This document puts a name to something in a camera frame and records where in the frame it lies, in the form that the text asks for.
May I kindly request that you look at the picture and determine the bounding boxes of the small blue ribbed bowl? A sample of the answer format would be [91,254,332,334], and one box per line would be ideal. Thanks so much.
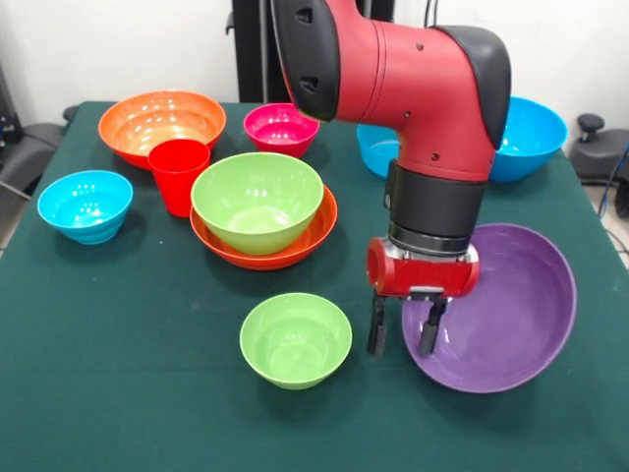
[36,169,135,246]

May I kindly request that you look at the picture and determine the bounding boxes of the blue cable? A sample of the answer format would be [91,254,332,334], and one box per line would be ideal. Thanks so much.
[597,142,629,220]

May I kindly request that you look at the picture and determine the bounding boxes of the orange bowl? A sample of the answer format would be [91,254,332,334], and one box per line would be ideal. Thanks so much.
[97,89,228,171]
[189,184,339,271]

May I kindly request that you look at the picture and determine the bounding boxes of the red cup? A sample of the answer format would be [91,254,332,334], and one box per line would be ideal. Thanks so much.
[147,139,212,218]

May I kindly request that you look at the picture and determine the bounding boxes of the black pedestal leg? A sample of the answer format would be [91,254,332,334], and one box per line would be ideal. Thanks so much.
[0,104,80,198]
[569,113,629,181]

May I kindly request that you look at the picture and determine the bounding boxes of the small green bowl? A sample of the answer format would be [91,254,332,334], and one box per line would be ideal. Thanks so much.
[239,292,354,391]

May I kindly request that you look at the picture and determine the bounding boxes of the large green bowl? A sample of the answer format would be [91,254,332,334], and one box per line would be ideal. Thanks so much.
[190,151,325,257]

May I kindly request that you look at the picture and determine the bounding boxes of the translucent blue straight-sided bowl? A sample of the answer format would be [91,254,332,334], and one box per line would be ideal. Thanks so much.
[356,123,402,178]

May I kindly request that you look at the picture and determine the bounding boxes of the dark green tablecloth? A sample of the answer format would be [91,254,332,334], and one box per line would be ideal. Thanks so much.
[0,100,629,472]

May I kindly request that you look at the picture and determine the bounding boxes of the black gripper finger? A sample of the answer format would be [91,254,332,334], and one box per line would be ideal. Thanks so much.
[368,292,389,357]
[416,299,449,357]

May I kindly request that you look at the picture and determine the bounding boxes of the purple bowl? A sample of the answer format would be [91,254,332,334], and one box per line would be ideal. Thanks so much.
[401,222,578,394]

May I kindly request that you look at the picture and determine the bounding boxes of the large blue bowl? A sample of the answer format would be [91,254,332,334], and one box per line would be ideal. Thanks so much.
[488,95,569,184]

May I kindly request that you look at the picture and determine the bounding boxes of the pink bowl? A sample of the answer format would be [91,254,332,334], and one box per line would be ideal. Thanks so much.
[243,102,321,159]

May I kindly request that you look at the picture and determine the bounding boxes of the black wall cable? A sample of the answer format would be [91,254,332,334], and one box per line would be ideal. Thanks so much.
[421,0,443,29]

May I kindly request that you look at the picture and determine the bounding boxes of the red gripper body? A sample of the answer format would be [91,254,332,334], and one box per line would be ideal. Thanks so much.
[366,237,482,301]

